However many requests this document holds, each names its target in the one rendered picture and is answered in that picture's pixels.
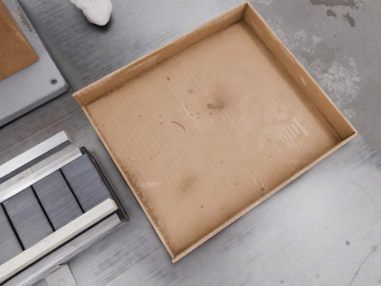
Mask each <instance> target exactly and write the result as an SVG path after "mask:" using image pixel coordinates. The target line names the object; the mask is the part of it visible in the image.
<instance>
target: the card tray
mask: <svg viewBox="0 0 381 286"><path fill-rule="evenodd" d="M72 95H73V97H74V98H75V100H76V101H77V102H78V103H79V105H80V106H81V107H82V109H83V111H84V112H85V114H86V116H87V117H88V119H89V121H90V123H91V124H92V126H93V128H94V129H95V131H96V132H97V134H98V136H99V137H100V139H101V141H102V143H103V144H104V146H105V148H106V149H107V151H108V153H109V154H110V156H111V157H112V159H113V161H114V163H115V164H116V166H117V167H118V169H119V171H120V173H121V174H122V176H123V177H124V179H125V181H126V182H127V184H128V186H129V187H130V189H131V191H132V193H133V194H134V196H135V197H136V199H137V201H138V202H139V204H140V206H141V207H142V209H143V211H144V212H145V214H146V216H147V218H148V219H149V221H150V222H151V224H152V226H153V227H154V229H155V231H156V232H157V234H158V236H159V238H160V239H161V241H162V242H163V244H164V246H165V247H166V249H167V251H168V252H169V254H170V256H171V257H172V262H173V263H175V262H176V261H177V260H179V259H180V258H182V257H183V256H185V255H186V254H187V253H189V252H191V251H192V250H193V249H195V248H196V247H197V246H199V245H200V244H202V243H204V242H205V241H206V240H208V239H209V238H210V237H212V236H213V235H215V234H217V233H218V232H219V231H221V230H222V229H224V228H225V227H226V226H228V225H229V224H231V223H232V222H234V221H235V220H237V219H238V218H239V217H241V216H242V215H244V214H245V213H247V212H248V211H250V210H251V209H252V208H254V207H255V206H257V205H258V204H260V203H261V202H262V201H264V200H265V199H267V198H268V197H270V196H271V195H272V194H274V193H275V192H277V191H278V190H280V189H281V188H282V187H284V186H285V185H287V184H288V183H290V182H291V181H292V180H294V179H295V178H297V177H298V176H300V175H301V174H303V173H304V172H305V171H307V170H308V169H310V168H311V167H312V166H314V165H316V164H317V163H319V162H320V161H321V160H323V159H324V158H325V157H327V156H329V155H330V154H332V153H333V152H334V151H336V150H337V149H338V148H340V147H342V146H343V145H345V144H346V143H347V142H349V141H350V140H352V139H353V138H354V137H356V136H357V135H359V133H358V131H357V130H356V129H355V128H354V127H353V126H352V124H351V123H350V122H349V120H348V119H347V118H346V117H345V116H344V115H343V113H342V112H341V111H340V110H339V109H338V108H337V106H336V105H335V104H334V103H333V102H332V101H331V99H330V98H329V97H328V95H327V94H326V93H325V92H324V91H323V89H322V88H321V87H320V86H319V85H318V84H317V83H316V81H315V80H314V79H313V78H312V77H311V75H310V74H309V73H308V71H307V70H306V69H305V68H304V67H303V66H302V64H301V63H300V62H299V61H298V60H297V59H296V57H295V56H294V55H293V54H292V53H291V52H290V50H289V49H288V48H287V46H286V45H285V44H284V43H283V42H282V41H281V39H280V38H279V37H278V36H277V35H276V34H275V32H274V31H273V30H272V29H271V28H270V27H269V25H268V24H267V23H266V21H265V20H264V19H263V18H262V17H261V16H260V14H259V13H258V12H257V11H256V10H255V8H254V7H253V6H252V5H251V4H250V3H249V1H248V0H246V1H244V2H242V3H240V4H239V5H237V6H235V7H233V8H231V9H229V10H227V11H225V12H224V13H222V14H220V15H218V16H216V17H215V18H213V19H210V20H209V21H207V22H205V23H203V24H202V25H200V26H198V27H196V28H194V29H192V30H190V31H188V32H187V33H185V34H183V35H181V36H179V37H177V38H175V39H173V40H172V41H170V42H168V43H166V44H165V45H162V46H161V47H159V48H157V49H155V50H153V51H151V52H150V53H148V54H146V55H144V56H142V57H140V58H138V59H136V60H135V61H133V62H131V63H129V64H127V65H125V66H123V67H122V68H120V69H118V70H116V71H114V72H113V73H111V74H109V75H107V76H105V77H103V78H101V79H100V80H98V81H96V82H94V83H92V84H90V85H88V86H86V87H85V88H83V89H81V90H79V91H77V92H75V93H73V94H72Z"/></svg>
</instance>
